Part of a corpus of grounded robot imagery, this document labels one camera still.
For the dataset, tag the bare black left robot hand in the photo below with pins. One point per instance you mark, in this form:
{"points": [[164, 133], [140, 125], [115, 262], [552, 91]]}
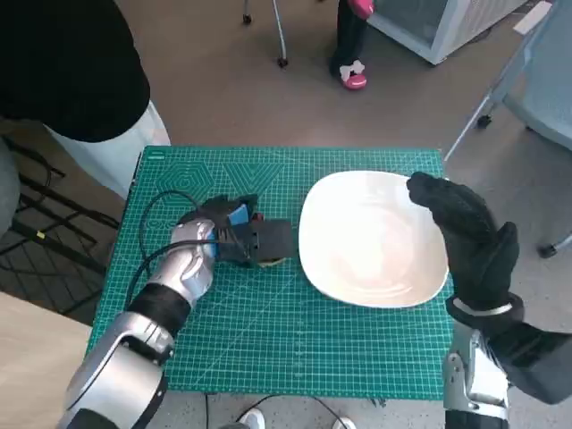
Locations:
{"points": [[223, 206]]}

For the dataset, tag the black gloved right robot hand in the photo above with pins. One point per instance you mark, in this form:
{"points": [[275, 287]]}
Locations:
{"points": [[478, 241]]}

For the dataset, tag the red toy grape bunch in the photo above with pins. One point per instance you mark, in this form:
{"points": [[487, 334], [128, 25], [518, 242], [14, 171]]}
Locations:
{"points": [[255, 217]]}

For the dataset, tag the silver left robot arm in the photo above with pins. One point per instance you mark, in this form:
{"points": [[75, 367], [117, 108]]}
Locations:
{"points": [[179, 272]]}

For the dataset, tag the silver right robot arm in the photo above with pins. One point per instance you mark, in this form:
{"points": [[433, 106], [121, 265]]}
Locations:
{"points": [[469, 380]]}

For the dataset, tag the white square plate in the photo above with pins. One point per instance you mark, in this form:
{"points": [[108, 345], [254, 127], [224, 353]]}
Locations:
{"points": [[371, 241]]}

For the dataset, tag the green cutting mat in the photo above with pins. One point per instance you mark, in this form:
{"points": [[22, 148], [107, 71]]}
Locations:
{"points": [[304, 339]]}

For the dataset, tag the grey-blue chair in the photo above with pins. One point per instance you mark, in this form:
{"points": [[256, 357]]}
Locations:
{"points": [[545, 80]]}

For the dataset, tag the metal chair leg with caster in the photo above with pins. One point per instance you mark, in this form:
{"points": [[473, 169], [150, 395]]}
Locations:
{"points": [[279, 31]]}

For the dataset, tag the person with pink slipper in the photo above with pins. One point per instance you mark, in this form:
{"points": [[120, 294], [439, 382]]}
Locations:
{"points": [[350, 40]]}

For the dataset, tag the person in black top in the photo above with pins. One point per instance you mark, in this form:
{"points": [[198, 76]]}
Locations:
{"points": [[67, 67]]}

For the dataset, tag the white rounded foot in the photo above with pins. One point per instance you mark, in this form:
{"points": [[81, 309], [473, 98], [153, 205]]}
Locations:
{"points": [[252, 419], [345, 423]]}

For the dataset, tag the white cabinet appliance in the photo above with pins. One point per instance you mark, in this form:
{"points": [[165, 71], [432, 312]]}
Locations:
{"points": [[433, 27]]}

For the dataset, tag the white paper sheet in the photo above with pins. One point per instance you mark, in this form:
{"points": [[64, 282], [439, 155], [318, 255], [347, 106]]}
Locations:
{"points": [[531, 18]]}

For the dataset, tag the light wooden desk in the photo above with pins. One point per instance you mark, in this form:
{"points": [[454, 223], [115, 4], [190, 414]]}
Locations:
{"points": [[31, 357]]}

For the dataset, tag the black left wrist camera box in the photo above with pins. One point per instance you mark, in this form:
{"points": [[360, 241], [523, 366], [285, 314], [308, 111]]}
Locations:
{"points": [[272, 241]]}

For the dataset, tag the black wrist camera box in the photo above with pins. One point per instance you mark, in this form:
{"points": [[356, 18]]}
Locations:
{"points": [[272, 241], [532, 362]]}

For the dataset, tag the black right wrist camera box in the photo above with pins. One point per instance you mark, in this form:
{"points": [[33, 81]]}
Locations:
{"points": [[532, 362]]}

